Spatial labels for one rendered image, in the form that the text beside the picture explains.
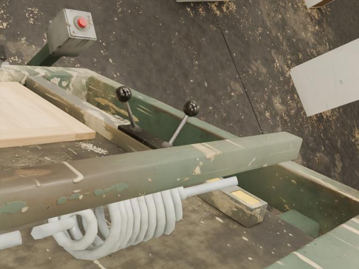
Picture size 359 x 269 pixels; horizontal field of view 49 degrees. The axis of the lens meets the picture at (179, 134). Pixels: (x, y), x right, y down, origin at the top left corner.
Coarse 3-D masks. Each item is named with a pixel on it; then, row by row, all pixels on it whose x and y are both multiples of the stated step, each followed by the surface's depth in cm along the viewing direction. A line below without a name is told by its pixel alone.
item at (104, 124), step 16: (32, 80) 128; (48, 96) 121; (64, 96) 115; (80, 112) 108; (96, 112) 106; (96, 128) 103; (112, 128) 97; (128, 144) 93; (208, 192) 76; (224, 192) 73; (224, 208) 73; (240, 208) 71; (256, 208) 70
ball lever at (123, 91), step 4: (120, 88) 87; (124, 88) 87; (128, 88) 88; (116, 92) 87; (120, 92) 87; (124, 92) 87; (128, 92) 87; (116, 96) 88; (120, 96) 87; (124, 96) 87; (128, 96) 87; (120, 100) 88; (124, 100) 88; (128, 100) 89; (124, 104) 90; (128, 104) 90; (128, 108) 91; (128, 112) 91; (132, 116) 92; (132, 120) 93; (132, 124) 93; (132, 128) 94; (136, 128) 94; (140, 128) 94
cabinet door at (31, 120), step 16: (0, 96) 111; (16, 96) 114; (32, 96) 116; (0, 112) 98; (16, 112) 101; (32, 112) 103; (48, 112) 105; (64, 112) 108; (0, 128) 88; (16, 128) 90; (32, 128) 91; (48, 128) 93; (64, 128) 95; (80, 128) 98; (0, 144) 82; (16, 144) 84; (32, 144) 87
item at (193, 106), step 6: (186, 102) 87; (192, 102) 87; (186, 108) 87; (192, 108) 86; (198, 108) 87; (186, 114) 87; (192, 114) 87; (186, 120) 88; (180, 126) 87; (174, 132) 87; (174, 138) 87; (162, 144) 87; (168, 144) 86
